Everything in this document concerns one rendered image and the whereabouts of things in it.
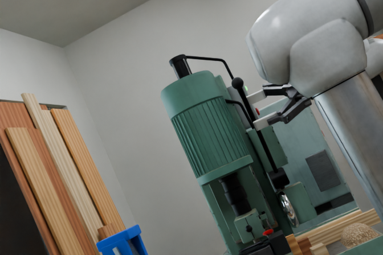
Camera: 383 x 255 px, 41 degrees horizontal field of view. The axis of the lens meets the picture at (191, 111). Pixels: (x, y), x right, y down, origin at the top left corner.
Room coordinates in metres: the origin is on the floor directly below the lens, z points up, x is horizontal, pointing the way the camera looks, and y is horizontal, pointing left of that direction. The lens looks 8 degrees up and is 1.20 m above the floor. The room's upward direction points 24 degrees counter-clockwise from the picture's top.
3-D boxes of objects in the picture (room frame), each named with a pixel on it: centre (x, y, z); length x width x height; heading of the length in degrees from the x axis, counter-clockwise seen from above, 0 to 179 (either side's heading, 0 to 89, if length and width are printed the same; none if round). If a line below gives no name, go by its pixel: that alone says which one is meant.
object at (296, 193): (1.70, -0.19, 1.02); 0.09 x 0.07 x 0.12; 86
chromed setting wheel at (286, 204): (1.65, -0.15, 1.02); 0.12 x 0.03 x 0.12; 176
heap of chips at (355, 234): (1.42, -0.27, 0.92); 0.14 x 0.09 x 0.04; 176
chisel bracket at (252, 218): (1.55, -0.02, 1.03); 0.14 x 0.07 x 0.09; 176
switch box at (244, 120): (1.84, -0.18, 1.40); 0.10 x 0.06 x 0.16; 176
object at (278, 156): (1.73, -0.19, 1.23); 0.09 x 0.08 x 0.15; 176
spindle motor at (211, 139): (1.53, -0.02, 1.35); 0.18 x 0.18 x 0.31
